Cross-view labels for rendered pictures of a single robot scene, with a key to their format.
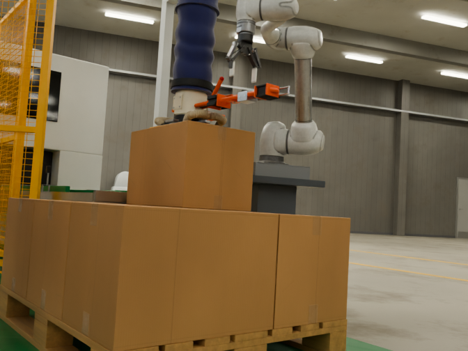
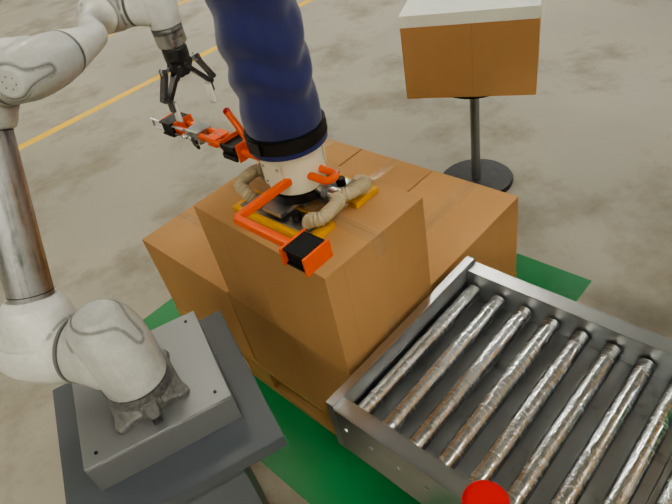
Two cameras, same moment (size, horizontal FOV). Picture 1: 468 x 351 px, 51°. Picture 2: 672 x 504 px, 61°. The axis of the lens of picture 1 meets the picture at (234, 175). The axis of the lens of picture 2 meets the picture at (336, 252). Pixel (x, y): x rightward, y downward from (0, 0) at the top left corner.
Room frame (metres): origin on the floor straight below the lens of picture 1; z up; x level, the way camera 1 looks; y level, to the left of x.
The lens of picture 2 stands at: (4.01, 0.30, 1.89)
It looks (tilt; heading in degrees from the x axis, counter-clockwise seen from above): 40 degrees down; 180
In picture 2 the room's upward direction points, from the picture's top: 13 degrees counter-clockwise
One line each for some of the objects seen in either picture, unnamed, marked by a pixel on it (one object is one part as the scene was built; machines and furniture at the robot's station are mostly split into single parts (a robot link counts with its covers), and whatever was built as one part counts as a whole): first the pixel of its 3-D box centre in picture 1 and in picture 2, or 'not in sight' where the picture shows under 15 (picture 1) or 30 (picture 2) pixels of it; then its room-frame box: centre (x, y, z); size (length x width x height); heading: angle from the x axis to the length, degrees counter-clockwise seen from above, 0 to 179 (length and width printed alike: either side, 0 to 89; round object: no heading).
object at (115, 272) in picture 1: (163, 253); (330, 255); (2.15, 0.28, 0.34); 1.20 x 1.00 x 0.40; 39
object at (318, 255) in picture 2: not in sight; (305, 252); (2.99, 0.24, 1.07); 0.09 x 0.08 x 0.05; 129
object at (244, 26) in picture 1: (246, 29); (169, 35); (2.28, -0.01, 1.40); 0.09 x 0.09 x 0.06
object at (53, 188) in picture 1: (26, 190); not in sight; (3.89, 1.62, 0.60); 1.60 x 0.11 x 0.09; 39
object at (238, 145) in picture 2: (219, 102); (239, 145); (2.40, 0.10, 1.07); 0.10 x 0.08 x 0.06; 129
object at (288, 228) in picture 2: not in sight; (280, 212); (2.66, 0.18, 0.97); 0.34 x 0.10 x 0.05; 39
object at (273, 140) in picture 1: (274, 138); (111, 345); (3.07, -0.24, 1.00); 0.18 x 0.16 x 0.22; 72
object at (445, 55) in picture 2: not in sight; (472, 38); (1.40, 1.19, 0.82); 0.60 x 0.40 x 0.40; 64
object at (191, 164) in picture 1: (188, 169); (315, 251); (2.59, 0.24, 0.74); 0.60 x 0.40 x 0.40; 37
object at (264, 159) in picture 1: (269, 161); (142, 388); (3.09, -0.22, 0.87); 0.22 x 0.18 x 0.06; 25
